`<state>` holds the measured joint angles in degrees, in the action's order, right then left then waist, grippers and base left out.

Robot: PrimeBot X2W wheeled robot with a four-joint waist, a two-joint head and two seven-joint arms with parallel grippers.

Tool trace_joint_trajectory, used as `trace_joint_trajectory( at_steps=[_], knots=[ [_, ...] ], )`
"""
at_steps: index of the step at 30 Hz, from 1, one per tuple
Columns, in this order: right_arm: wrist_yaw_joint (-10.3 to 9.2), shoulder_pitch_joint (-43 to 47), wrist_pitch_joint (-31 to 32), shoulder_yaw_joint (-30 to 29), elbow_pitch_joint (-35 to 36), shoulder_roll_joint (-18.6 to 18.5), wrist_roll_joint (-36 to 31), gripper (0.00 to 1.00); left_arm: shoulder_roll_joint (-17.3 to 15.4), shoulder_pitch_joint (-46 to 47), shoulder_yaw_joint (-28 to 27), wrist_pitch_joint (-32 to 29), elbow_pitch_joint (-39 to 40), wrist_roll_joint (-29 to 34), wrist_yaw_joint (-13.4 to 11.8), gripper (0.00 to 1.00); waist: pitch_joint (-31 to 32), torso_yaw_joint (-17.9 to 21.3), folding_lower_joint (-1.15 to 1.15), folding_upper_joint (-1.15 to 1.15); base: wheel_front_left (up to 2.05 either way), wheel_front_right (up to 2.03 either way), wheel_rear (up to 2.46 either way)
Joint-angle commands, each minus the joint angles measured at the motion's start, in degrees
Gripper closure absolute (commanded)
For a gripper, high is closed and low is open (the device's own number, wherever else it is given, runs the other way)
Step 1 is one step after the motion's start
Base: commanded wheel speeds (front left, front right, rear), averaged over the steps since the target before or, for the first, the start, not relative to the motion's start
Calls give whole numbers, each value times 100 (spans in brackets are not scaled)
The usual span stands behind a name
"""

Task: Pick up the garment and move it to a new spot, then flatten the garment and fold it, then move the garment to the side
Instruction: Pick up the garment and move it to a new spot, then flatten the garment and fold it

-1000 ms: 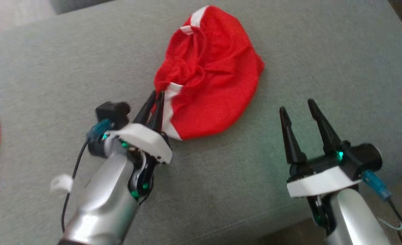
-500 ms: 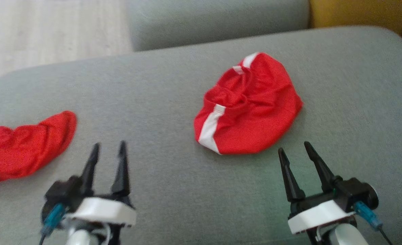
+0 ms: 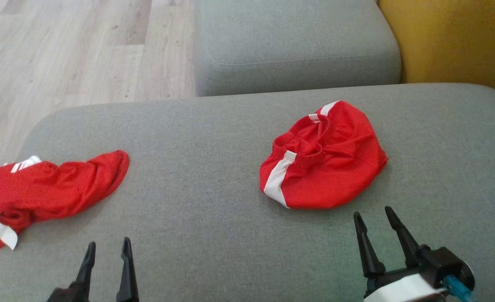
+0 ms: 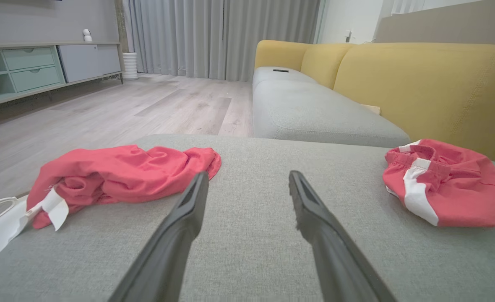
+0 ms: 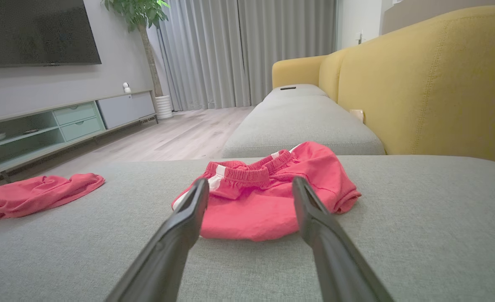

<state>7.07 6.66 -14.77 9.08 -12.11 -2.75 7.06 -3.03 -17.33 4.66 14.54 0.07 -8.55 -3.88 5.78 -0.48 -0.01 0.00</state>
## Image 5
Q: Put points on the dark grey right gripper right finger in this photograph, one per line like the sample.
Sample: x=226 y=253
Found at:
x=335 y=260

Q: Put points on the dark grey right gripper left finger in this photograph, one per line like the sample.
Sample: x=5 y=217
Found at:
x=168 y=251

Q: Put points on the red shorts with white stripes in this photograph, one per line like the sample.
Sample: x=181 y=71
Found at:
x=251 y=209

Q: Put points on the red shirt with white trim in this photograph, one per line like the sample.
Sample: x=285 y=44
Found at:
x=33 y=195

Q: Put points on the large grey sofa chaise cushion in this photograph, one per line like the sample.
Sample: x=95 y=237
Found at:
x=419 y=230

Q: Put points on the grey sofa seat cushion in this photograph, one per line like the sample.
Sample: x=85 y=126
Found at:
x=302 y=93
x=298 y=126

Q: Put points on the small white tag on sofa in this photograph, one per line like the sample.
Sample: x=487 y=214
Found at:
x=356 y=115

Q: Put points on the grey and green TV cabinet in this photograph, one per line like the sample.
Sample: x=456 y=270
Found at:
x=121 y=109

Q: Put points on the black remote control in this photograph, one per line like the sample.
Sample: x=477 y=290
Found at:
x=288 y=88

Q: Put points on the yellow sofa backrest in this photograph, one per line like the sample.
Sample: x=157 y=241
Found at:
x=419 y=84

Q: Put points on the grey pleated curtain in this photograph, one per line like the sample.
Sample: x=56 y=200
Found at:
x=239 y=50

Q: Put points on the green potted tree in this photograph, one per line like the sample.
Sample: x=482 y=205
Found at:
x=140 y=14

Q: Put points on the black flat screen television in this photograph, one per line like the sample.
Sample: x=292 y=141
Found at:
x=33 y=29

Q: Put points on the small white security camera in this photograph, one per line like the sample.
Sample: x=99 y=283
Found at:
x=126 y=87

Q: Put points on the white wall switch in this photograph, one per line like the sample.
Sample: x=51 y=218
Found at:
x=359 y=37

